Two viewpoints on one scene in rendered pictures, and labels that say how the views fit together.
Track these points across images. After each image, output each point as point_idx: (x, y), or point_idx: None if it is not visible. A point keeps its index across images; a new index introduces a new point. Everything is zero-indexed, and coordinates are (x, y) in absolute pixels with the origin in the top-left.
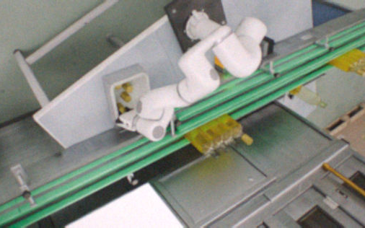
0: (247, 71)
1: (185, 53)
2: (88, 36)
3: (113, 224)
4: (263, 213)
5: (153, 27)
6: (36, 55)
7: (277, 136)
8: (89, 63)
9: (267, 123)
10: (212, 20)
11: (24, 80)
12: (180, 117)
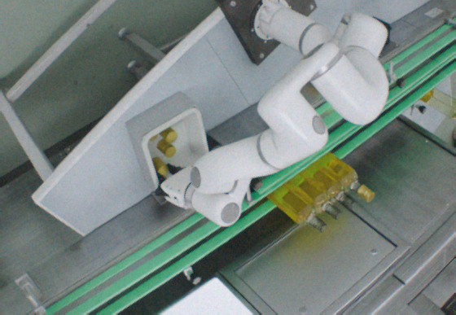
0: (370, 115)
1: (269, 94)
2: (91, 38)
3: None
4: (395, 304)
5: (200, 31)
6: (20, 87)
7: (406, 174)
8: (97, 79)
9: (391, 155)
10: (294, 6)
11: (6, 121)
12: None
